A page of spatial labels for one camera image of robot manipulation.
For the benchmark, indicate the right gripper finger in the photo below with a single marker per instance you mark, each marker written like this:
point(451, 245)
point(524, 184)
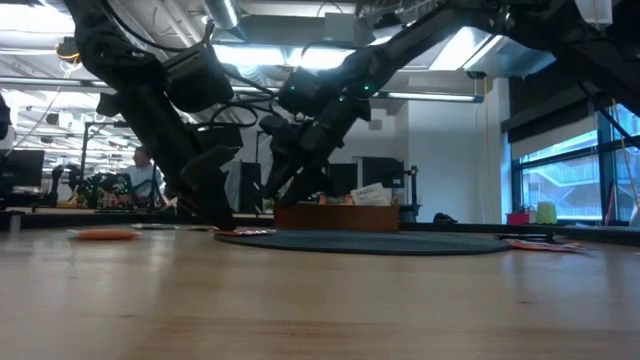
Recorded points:
point(277, 180)
point(310, 185)

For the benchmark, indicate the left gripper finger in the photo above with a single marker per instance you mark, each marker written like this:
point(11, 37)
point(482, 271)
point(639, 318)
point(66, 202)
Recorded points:
point(210, 185)
point(182, 197)

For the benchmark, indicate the white orange tea packet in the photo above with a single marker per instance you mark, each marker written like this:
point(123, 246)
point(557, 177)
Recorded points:
point(371, 195)
point(102, 234)

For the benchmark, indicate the round dark woven placemat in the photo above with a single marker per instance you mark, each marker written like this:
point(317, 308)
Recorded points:
point(370, 243)

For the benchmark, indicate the dark purple tea packet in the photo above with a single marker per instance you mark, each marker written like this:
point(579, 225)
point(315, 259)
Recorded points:
point(152, 226)
point(525, 236)

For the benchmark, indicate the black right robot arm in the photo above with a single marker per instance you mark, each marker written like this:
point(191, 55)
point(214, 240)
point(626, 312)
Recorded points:
point(425, 35)

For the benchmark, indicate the wooden tea organizer box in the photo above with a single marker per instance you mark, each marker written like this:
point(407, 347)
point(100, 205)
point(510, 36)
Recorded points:
point(340, 219)

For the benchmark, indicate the grey cloth partition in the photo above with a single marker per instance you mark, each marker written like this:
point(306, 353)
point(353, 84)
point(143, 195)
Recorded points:
point(232, 187)

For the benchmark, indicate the black partition panel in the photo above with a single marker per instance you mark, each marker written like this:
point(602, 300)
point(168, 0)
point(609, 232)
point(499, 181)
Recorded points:
point(250, 185)

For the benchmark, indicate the black computer monitor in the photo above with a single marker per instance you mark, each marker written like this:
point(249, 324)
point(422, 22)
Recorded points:
point(345, 177)
point(22, 167)
point(382, 172)

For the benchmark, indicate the person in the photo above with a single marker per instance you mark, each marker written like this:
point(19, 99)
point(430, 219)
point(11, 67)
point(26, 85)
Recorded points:
point(141, 170)

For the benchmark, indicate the background robot arms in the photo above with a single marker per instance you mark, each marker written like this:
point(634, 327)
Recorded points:
point(95, 187)

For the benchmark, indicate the black tripod stand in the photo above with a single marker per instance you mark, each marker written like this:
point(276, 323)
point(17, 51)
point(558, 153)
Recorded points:
point(414, 192)

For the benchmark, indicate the grey ceiling box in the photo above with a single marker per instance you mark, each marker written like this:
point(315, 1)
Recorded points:
point(340, 27)

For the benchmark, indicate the ceiling light strip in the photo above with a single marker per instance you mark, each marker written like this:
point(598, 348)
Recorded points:
point(430, 96)
point(45, 81)

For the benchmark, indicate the small black object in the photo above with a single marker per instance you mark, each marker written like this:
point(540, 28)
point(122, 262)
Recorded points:
point(444, 218)

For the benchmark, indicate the red bin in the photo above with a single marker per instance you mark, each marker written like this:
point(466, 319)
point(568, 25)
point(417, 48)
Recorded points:
point(518, 219)

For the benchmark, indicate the white roller blind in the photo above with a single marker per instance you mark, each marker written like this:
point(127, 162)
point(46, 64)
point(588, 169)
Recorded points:
point(550, 142)

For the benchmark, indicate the yellow green container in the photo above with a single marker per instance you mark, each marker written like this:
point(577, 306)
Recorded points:
point(547, 214)

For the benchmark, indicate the grey wall speaker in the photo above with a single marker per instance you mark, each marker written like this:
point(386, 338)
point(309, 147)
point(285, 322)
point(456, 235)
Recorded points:
point(375, 124)

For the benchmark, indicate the black frame robot station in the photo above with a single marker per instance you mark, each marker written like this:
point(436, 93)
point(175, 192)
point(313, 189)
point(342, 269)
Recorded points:
point(100, 124)

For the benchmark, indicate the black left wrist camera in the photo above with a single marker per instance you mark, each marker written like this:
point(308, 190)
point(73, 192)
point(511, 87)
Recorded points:
point(197, 77)

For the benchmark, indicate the small silver ceiling duct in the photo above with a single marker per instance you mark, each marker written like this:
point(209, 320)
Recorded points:
point(222, 12)

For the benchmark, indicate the black security camera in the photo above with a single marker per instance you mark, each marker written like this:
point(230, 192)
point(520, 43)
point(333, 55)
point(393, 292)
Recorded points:
point(475, 75)

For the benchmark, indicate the white post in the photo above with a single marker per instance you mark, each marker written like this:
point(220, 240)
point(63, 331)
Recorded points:
point(15, 222)

